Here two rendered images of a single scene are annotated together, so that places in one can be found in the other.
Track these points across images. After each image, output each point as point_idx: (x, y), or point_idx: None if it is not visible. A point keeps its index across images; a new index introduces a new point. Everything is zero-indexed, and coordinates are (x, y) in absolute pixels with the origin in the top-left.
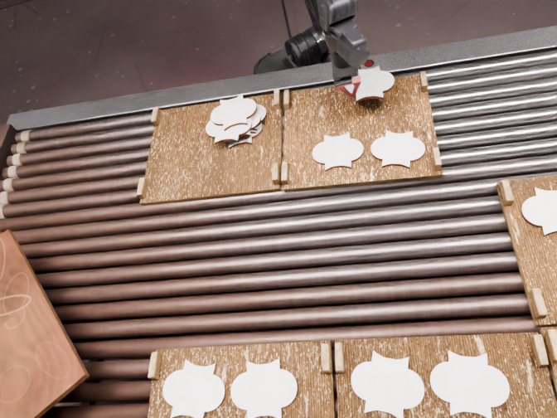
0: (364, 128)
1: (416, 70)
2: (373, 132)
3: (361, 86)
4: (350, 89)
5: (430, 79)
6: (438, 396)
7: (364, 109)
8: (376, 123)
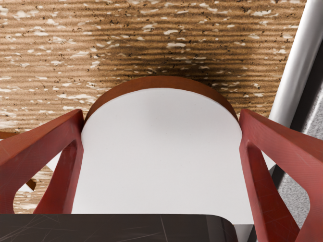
0: (31, 74)
1: (276, 177)
2: (20, 101)
3: (136, 174)
4: (121, 128)
5: None
6: None
7: (136, 78)
8: (65, 112)
